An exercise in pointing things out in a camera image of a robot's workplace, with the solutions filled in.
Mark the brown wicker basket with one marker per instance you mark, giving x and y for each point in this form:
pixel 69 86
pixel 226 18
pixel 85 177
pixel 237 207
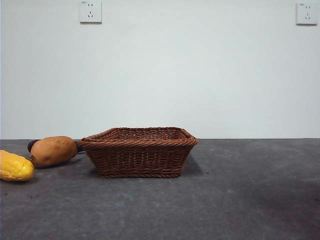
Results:
pixel 140 157

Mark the purple eggplant with green stem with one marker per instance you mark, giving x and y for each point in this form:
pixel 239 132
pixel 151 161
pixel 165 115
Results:
pixel 30 146

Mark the yellow corn cob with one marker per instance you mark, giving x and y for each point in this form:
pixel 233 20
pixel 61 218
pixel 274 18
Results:
pixel 15 167

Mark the white wall socket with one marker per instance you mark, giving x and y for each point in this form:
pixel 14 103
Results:
pixel 91 11
pixel 306 13

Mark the brown potato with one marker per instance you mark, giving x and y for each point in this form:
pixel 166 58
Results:
pixel 53 151

